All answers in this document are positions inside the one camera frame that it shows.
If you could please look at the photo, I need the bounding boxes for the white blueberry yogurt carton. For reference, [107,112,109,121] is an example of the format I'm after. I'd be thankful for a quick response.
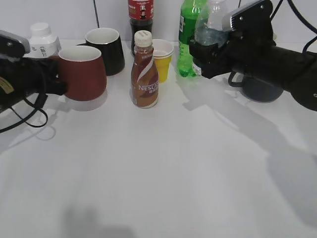
[25,22,61,59]

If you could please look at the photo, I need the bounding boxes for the dark cola bottle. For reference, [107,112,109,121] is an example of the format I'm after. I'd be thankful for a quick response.
[128,0,154,55]

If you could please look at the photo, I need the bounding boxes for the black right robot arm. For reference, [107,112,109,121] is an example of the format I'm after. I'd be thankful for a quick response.
[189,24,317,111]

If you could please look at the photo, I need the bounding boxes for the white mug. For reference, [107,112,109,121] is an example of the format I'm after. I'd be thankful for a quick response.
[273,33,277,46]

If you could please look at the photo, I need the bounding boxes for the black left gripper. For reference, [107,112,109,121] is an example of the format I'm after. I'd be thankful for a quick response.
[22,58,67,97]

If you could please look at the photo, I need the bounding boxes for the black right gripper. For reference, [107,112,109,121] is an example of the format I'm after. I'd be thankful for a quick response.
[189,24,276,79]

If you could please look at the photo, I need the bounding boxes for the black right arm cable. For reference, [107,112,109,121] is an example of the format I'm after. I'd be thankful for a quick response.
[227,0,317,87]

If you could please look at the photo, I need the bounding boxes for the clear water bottle green label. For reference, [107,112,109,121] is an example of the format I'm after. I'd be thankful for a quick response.
[194,0,230,70]

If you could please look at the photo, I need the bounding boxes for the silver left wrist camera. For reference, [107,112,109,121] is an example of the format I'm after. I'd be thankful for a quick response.
[0,30,30,59]

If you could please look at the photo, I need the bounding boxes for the yellow paper cup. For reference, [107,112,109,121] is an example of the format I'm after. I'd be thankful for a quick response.
[154,56,172,83]

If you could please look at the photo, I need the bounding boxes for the dark grey mug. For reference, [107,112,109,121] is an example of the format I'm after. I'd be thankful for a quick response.
[242,76,284,103]

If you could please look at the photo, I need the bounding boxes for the red mug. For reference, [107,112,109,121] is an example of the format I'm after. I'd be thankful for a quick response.
[50,45,107,101]

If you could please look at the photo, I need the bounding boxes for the black mug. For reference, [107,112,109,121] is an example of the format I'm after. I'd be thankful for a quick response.
[79,28,125,76]

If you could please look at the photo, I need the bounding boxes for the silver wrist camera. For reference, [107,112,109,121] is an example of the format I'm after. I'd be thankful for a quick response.
[0,30,30,59]
[221,0,273,31]

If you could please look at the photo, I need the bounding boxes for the green soda bottle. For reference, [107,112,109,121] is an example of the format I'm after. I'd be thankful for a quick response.
[177,0,207,77]

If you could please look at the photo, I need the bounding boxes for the white paper cup stack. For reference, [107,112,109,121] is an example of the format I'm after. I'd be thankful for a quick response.
[153,39,174,59]

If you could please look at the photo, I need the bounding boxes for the brown Nescafe coffee bottle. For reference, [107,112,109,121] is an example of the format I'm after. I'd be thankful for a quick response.
[131,30,159,109]

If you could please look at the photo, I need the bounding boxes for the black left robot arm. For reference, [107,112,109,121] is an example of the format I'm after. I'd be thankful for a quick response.
[0,58,67,112]

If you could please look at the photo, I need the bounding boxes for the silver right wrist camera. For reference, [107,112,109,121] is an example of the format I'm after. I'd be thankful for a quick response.
[221,0,273,31]

